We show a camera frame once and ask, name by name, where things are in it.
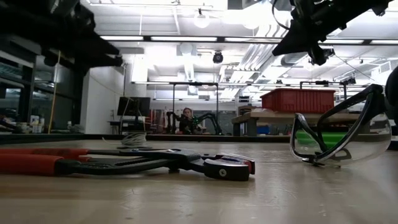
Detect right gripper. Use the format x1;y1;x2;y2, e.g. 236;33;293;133
272;0;355;57

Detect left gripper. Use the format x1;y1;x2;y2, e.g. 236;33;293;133
37;0;124;77

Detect black cord spool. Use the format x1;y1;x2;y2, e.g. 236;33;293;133
116;130;154;150

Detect red plastic crate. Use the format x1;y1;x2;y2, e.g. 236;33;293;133
260;88;336;114

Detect black computer monitor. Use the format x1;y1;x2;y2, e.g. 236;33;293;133
117;96;152;118

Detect wooden top rolling workbench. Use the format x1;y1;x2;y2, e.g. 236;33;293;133
231;107;361;137

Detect black round ceiling fixture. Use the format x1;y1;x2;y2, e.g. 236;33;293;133
212;50;224;65

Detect overhead LED light bar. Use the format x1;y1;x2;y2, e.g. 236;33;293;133
99;35;398;45

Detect white containers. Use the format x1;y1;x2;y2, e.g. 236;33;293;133
29;114;46;134

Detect white pendant lamp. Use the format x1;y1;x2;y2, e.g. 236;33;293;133
193;7;211;29

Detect clear safety glasses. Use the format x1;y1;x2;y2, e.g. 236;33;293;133
289;83;392;167

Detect green plastic bin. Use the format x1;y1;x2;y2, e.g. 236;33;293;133
294;129;346;147

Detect person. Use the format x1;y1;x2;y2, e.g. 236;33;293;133
179;107;200;135

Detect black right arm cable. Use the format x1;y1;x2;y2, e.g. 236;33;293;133
271;0;295;31

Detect yellow cable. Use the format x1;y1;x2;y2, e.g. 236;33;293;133
47;51;62;134

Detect black aluminium table frame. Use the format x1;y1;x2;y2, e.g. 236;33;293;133
0;133;398;151

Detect black background station frame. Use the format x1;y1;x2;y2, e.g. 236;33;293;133
172;81;220;135

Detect red-handled pliers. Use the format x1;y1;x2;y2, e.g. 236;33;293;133
0;147;256;182

